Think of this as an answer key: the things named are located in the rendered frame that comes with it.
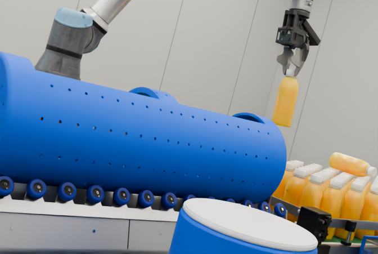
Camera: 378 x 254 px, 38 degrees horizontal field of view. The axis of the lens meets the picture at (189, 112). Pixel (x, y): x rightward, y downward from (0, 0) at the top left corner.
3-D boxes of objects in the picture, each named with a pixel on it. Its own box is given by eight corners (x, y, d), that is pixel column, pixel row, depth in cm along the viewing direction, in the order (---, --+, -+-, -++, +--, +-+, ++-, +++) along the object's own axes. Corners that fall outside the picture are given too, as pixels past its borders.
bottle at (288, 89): (282, 127, 181) (293, 72, 181) (265, 124, 186) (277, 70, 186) (295, 130, 185) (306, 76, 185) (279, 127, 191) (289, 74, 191)
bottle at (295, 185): (286, 223, 189) (300, 171, 188) (300, 230, 183) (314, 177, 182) (270, 221, 186) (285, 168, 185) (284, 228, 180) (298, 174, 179)
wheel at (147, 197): (134, 194, 139) (138, 191, 137) (145, 188, 142) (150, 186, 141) (142, 210, 138) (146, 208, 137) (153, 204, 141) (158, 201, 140)
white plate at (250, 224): (156, 194, 111) (155, 199, 111) (255, 246, 91) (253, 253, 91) (246, 201, 130) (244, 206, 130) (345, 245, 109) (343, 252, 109)
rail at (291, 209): (232, 187, 200) (234, 179, 200) (233, 187, 201) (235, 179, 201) (317, 226, 169) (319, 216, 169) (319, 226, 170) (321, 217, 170)
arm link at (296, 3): (300, 3, 190) (318, 3, 183) (297, 16, 190) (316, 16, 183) (286, -3, 185) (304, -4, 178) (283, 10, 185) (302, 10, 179)
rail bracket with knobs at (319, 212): (287, 235, 169) (296, 203, 169) (301, 235, 174) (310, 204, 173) (312, 247, 162) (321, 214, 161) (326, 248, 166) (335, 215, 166)
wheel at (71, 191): (53, 187, 124) (57, 183, 123) (68, 181, 128) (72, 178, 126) (61, 204, 124) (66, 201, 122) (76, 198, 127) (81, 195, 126)
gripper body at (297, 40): (274, 44, 184) (280, 9, 184) (290, 49, 190) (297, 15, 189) (291, 45, 178) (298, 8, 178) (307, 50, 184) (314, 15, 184)
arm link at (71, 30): (40, 42, 168) (53, 0, 168) (53, 47, 182) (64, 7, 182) (77, 53, 168) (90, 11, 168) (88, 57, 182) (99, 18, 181)
